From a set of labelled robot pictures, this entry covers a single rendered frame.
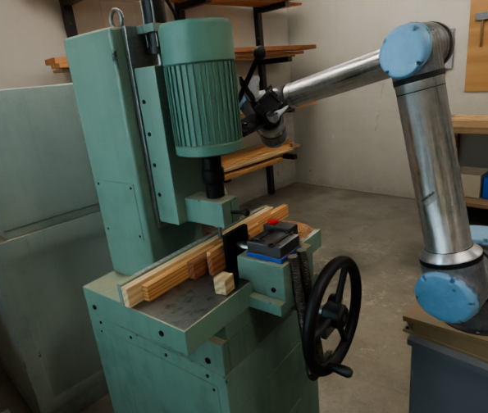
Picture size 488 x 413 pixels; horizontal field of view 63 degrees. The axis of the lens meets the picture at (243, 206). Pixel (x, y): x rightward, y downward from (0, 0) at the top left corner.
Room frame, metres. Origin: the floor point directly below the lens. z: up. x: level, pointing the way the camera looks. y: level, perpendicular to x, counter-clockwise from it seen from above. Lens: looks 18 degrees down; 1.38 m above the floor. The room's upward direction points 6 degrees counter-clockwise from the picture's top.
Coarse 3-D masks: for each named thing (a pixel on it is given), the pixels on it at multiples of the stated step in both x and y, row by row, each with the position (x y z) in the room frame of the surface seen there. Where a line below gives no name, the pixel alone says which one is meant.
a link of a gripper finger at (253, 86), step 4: (240, 76) 1.13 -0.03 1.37; (256, 76) 1.16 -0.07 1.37; (240, 80) 1.13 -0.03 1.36; (252, 80) 1.16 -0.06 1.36; (256, 80) 1.17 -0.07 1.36; (240, 84) 1.13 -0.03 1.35; (252, 84) 1.16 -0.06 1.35; (256, 84) 1.17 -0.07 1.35; (248, 88) 1.15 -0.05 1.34; (252, 88) 1.17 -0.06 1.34; (256, 88) 1.17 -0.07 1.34; (248, 92) 1.15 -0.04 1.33; (252, 92) 1.17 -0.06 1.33; (256, 92) 1.18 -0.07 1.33; (248, 96) 1.15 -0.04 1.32; (252, 96) 1.16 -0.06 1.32; (256, 96) 1.18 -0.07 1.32; (252, 100) 1.17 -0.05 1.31
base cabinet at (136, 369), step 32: (96, 320) 1.10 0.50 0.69; (288, 320) 0.98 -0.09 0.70; (128, 352) 1.01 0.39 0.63; (160, 352) 0.91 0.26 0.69; (256, 352) 0.86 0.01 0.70; (288, 352) 0.97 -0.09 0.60; (128, 384) 1.04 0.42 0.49; (160, 384) 0.93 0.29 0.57; (192, 384) 0.84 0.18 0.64; (224, 384) 0.77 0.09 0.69; (256, 384) 0.85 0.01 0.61; (288, 384) 0.96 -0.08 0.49
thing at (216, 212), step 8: (200, 192) 1.11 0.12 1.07; (192, 200) 1.05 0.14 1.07; (200, 200) 1.03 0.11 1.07; (208, 200) 1.02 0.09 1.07; (216, 200) 1.01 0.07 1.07; (224, 200) 1.01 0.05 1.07; (232, 200) 1.02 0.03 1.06; (192, 208) 1.05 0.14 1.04; (200, 208) 1.03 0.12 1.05; (208, 208) 1.01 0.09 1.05; (216, 208) 1.00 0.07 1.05; (224, 208) 0.99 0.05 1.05; (232, 208) 1.01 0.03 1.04; (192, 216) 1.05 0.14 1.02; (200, 216) 1.03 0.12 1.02; (208, 216) 1.01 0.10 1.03; (216, 216) 1.00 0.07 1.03; (224, 216) 0.99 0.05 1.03; (232, 216) 1.01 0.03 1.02; (208, 224) 1.02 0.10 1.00; (216, 224) 1.00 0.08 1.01; (224, 224) 0.98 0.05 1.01
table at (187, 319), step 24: (312, 240) 1.11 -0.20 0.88; (192, 288) 0.86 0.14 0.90; (240, 288) 0.84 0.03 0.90; (144, 312) 0.78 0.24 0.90; (168, 312) 0.77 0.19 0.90; (192, 312) 0.76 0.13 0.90; (216, 312) 0.76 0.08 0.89; (240, 312) 0.83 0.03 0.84; (168, 336) 0.72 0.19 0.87; (192, 336) 0.70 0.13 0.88
